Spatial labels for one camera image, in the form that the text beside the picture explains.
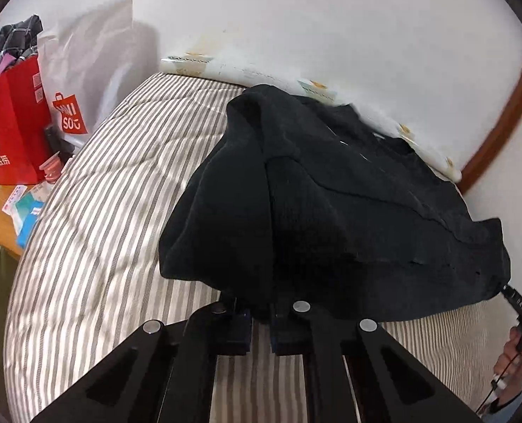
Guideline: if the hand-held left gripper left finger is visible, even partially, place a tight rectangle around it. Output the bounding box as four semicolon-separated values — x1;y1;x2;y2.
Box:
30;300;253;423

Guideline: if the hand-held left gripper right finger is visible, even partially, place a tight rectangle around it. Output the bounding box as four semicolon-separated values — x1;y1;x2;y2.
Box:
270;300;484;423

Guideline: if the black sweatshirt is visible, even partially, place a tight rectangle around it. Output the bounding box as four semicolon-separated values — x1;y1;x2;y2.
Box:
159;84;512;323

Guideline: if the person's right hand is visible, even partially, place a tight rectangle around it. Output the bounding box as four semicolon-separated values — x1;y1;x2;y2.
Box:
493;328;522;389

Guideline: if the striped mattress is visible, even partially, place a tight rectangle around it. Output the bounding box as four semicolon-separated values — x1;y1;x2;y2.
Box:
3;70;522;423

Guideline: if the blue small box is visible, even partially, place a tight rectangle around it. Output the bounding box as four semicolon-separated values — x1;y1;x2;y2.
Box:
16;203;46;248

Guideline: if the pink bottle cap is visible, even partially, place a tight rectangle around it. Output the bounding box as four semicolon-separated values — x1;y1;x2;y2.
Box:
38;159;64;182

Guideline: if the wooden nightstand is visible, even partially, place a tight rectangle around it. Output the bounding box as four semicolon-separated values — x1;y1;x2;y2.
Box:
0;183;46;257

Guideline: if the small black object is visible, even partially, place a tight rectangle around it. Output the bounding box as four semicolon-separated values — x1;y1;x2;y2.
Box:
43;123;74;164

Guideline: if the white plastic bag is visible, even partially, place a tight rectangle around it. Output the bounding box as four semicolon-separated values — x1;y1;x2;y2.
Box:
36;0;161;147

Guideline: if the red paper bag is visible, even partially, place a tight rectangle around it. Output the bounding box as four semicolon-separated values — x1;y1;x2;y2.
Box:
0;55;56;186

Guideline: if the grey plaid cloth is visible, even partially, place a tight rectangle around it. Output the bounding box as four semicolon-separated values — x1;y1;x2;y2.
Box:
0;14;44;91

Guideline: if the thin black cable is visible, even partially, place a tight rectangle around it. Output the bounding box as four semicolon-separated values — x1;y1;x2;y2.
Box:
477;352;522;415

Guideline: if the brown wooden door frame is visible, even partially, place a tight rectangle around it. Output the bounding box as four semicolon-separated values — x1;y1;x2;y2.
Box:
458;43;522;195

